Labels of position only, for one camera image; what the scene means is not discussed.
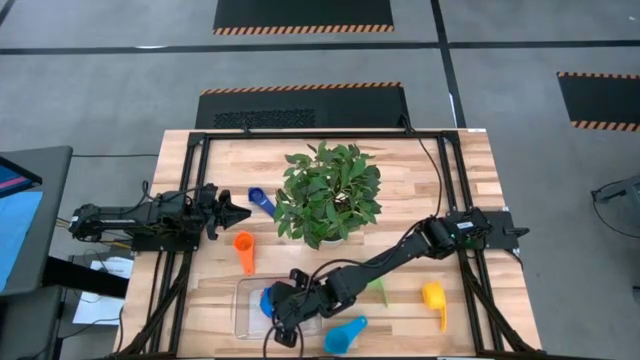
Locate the yellow measuring cup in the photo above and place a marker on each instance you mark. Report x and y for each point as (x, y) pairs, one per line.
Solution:
(434, 297)

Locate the dark blue measuring cup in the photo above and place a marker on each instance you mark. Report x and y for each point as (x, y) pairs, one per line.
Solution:
(260, 197)

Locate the computer monitor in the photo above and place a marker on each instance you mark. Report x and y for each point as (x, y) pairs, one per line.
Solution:
(17, 235)

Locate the green measuring cup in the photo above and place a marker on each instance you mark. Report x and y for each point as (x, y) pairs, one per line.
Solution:
(380, 292)

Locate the white paper sheets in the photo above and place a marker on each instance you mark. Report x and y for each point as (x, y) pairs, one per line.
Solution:
(100, 307)

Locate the clear plastic basket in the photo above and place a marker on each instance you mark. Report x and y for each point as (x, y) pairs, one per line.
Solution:
(245, 320)

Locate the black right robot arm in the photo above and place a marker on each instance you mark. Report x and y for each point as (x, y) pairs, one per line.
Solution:
(390, 255)

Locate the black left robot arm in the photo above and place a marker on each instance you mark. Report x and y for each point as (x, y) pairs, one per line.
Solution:
(130, 217)

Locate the black mat with striped edge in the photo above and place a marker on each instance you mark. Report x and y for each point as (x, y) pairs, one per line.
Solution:
(350, 107)
(300, 12)
(600, 100)

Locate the light blue measuring cup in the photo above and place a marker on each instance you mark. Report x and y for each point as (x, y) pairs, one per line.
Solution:
(340, 340)

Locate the orange measuring cup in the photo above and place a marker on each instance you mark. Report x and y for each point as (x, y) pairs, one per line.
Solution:
(244, 245)

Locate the black aluminium table frame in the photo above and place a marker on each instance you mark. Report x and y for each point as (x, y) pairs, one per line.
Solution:
(325, 135)

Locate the green plant in white pot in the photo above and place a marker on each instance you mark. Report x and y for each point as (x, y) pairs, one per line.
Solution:
(325, 195)

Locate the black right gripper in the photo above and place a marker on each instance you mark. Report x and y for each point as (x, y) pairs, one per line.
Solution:
(310, 300)

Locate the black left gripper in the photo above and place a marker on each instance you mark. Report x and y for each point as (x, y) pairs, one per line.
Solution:
(210, 212)

